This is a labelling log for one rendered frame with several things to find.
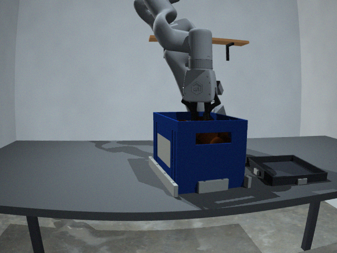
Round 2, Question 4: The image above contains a blue plastic crate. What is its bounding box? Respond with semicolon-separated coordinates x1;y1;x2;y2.
153;112;248;194

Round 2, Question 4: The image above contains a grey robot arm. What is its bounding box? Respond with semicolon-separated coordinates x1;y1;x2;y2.
133;0;213;98

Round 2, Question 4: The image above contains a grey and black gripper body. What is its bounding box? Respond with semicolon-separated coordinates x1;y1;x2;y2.
183;68;217;102

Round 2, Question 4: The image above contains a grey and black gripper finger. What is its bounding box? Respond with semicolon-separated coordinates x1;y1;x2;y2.
181;98;199;121
203;91;221;121

